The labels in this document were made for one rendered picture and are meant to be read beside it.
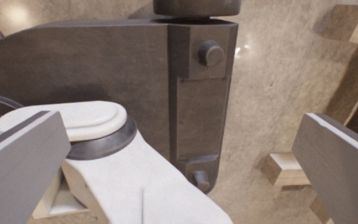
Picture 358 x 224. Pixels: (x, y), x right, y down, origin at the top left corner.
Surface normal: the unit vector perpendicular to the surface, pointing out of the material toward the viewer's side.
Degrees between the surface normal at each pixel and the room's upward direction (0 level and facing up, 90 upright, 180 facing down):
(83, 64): 0
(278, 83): 0
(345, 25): 90
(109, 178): 90
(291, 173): 0
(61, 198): 90
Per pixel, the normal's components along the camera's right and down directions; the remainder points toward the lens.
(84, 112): 0.00, -0.87
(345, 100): 0.19, 0.48
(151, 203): -0.07, -0.99
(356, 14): -0.97, -0.05
